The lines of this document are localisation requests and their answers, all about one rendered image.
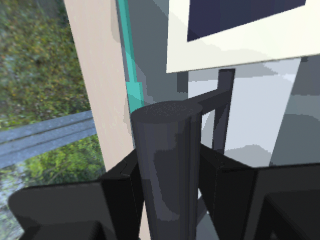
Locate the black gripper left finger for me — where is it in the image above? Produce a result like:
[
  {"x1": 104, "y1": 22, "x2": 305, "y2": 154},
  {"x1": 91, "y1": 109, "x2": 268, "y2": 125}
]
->
[{"x1": 7, "y1": 148, "x2": 144, "y2": 240}]

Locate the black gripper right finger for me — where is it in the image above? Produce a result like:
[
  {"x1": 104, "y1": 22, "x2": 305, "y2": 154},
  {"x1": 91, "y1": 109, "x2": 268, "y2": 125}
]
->
[{"x1": 198, "y1": 144, "x2": 320, "y2": 240}]

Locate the grey flat mat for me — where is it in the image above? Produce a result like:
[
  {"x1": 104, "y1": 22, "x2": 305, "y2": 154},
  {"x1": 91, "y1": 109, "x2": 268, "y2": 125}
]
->
[{"x1": 116, "y1": 0, "x2": 320, "y2": 240}]

